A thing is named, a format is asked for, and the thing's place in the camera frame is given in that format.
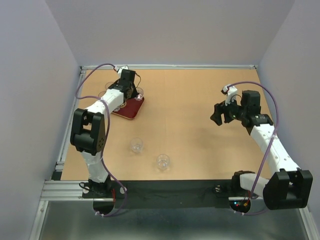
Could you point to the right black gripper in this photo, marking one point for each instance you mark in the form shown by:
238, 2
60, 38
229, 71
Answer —
220, 108

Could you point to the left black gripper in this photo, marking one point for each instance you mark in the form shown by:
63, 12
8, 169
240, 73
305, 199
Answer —
134, 94

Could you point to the clear glass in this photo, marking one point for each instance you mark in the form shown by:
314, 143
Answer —
116, 109
140, 94
101, 94
108, 84
163, 162
137, 145

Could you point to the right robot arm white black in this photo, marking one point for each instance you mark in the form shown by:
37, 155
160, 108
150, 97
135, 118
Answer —
289, 186

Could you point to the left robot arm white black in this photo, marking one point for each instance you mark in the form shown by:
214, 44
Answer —
90, 128

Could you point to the red rectangular tray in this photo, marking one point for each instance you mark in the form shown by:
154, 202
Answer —
131, 109

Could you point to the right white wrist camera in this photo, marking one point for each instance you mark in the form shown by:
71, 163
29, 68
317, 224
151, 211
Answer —
229, 92

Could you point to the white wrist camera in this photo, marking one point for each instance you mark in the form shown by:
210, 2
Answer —
229, 92
119, 69

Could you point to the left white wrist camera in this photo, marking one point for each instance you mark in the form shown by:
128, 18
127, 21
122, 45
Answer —
119, 69

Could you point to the aluminium back rail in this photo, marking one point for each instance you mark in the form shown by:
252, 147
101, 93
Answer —
185, 66

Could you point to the aluminium rail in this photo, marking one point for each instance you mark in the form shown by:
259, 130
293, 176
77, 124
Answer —
185, 66
60, 190
62, 155

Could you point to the aluminium left rail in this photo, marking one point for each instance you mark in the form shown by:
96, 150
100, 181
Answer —
62, 155

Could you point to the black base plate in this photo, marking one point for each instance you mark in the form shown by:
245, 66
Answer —
163, 194

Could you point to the aluminium front rail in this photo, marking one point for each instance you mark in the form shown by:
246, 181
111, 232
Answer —
60, 190

